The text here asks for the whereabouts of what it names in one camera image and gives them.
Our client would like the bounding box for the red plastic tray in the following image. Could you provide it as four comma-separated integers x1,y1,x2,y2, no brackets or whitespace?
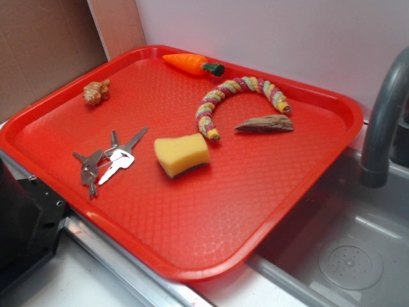
1,46,363,281

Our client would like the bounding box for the yellow sponge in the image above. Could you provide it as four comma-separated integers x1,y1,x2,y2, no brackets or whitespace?
154,133,210,178

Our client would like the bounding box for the brown wood piece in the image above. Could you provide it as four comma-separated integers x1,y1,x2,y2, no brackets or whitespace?
234,114,294,133

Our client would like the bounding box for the silver key bunch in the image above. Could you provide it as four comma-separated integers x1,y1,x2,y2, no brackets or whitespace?
73,127,148,199

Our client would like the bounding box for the orange toy carrot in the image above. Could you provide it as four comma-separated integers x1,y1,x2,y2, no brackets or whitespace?
162,53,225,77

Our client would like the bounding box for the tan spiral seashell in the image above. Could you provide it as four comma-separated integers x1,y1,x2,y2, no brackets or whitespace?
82,79,111,106

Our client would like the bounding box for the grey toy faucet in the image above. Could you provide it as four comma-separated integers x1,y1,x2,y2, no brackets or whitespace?
359,48,408,188

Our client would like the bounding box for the grey plastic sink basin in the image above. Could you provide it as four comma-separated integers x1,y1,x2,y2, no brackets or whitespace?
191,150,409,307

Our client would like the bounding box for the brown cardboard panel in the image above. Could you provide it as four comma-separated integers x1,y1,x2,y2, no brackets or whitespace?
1,1,146,122

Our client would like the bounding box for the multicoloured twisted rope toy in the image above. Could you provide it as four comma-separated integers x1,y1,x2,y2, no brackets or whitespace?
195,76,292,141

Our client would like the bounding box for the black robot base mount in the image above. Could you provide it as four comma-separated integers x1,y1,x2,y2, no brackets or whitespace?
1,162,67,295

